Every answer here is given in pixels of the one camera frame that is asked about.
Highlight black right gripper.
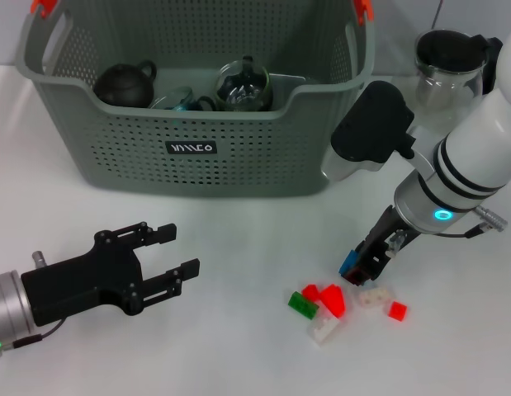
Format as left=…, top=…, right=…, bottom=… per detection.
left=343, top=204, right=422, bottom=287

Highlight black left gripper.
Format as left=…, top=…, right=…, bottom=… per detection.
left=20, top=221, right=201, bottom=327

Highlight blue square brick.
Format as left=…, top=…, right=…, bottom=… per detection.
left=338, top=249, right=376, bottom=288

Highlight white plastic brick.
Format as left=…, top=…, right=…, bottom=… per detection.
left=356, top=286, right=395, bottom=309
left=307, top=315, right=341, bottom=344

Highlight glass teacup black sleeve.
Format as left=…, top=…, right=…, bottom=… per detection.
left=188, top=95, right=217, bottom=111
left=213, top=55, right=275, bottom=112
left=149, top=85, right=194, bottom=111

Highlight grey perforated storage bin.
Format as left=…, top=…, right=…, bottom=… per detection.
left=15, top=0, right=376, bottom=199

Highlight red slope brick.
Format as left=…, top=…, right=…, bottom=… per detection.
left=319, top=283, right=347, bottom=318

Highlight small red square brick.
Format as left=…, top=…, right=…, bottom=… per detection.
left=387, top=300, right=408, bottom=321

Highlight dark green plastic brick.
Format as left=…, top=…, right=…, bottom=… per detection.
left=286, top=290, right=320, bottom=319

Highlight dark clay teapot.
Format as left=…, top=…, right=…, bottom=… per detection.
left=92, top=59, right=158, bottom=109

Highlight glass pitcher black lid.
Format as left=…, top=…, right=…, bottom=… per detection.
left=403, top=29, right=504, bottom=129

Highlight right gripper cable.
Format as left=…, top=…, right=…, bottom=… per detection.
left=386, top=205, right=509, bottom=260

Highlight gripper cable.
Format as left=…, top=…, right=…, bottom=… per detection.
left=0, top=250, right=67, bottom=351
left=386, top=205, right=509, bottom=260

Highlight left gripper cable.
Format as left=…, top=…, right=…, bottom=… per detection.
left=0, top=250, right=67, bottom=351

